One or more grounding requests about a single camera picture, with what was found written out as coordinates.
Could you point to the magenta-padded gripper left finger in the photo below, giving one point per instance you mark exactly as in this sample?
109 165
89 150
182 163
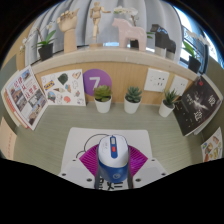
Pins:
75 171

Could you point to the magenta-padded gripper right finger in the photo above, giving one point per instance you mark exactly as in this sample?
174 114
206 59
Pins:
150 171

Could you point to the blue and white computer mouse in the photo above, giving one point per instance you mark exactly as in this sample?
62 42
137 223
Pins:
112 161

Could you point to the white mouse pad with drawing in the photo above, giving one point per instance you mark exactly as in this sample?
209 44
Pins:
80 138

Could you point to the small grass plant white pot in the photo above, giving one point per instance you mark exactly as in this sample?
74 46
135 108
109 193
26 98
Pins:
165 109

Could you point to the colourful sticker card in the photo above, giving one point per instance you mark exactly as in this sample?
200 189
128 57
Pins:
211 146

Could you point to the small succulent in white pot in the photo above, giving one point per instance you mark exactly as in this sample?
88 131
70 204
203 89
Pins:
102 105
132 106

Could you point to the white book behind black book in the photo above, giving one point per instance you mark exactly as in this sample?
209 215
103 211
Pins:
204 130

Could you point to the black cover book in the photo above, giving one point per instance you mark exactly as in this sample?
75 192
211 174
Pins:
196 106

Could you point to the white sticker sheet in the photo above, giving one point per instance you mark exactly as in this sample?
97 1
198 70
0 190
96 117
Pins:
65 88

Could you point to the red-spined photo cover book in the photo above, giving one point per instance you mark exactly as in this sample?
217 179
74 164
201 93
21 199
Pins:
26 96

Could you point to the purple round number sticker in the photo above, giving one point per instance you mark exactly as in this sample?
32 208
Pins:
96 78

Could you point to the white orchid in black pot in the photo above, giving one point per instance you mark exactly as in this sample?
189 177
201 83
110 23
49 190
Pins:
194 63
45 51
125 10

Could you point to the wooden desk back shelf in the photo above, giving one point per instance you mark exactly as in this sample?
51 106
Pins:
126 56

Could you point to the black horse figurine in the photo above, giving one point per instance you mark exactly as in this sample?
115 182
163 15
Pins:
163 40

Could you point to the wooden hand model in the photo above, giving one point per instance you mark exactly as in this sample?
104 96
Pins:
69 31

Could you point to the pink horse figurine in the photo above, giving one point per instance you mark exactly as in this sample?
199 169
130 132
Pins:
130 31

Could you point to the dark framed window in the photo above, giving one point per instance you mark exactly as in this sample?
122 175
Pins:
196 30

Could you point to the wooden artist mannequin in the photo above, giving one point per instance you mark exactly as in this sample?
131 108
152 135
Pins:
96 18

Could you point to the grey curtain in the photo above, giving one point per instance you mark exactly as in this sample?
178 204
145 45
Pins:
156 13

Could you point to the white wall socket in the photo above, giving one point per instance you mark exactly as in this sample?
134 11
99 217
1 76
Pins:
156 80
179 85

